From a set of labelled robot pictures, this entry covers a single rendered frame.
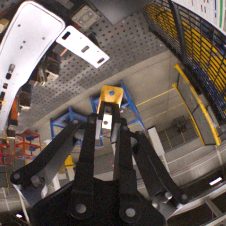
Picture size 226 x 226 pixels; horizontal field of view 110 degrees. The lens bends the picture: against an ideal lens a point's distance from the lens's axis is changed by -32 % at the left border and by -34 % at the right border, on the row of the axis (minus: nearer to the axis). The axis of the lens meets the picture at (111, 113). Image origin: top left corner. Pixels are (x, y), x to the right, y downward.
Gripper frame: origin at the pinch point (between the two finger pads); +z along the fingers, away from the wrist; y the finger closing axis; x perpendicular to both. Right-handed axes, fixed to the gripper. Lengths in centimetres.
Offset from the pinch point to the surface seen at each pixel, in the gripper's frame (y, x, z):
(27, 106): -53, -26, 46
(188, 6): 15.4, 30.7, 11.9
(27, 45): -39, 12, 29
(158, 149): 390, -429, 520
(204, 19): 18.5, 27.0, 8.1
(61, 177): -364, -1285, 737
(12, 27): -43, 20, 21
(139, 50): 20, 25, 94
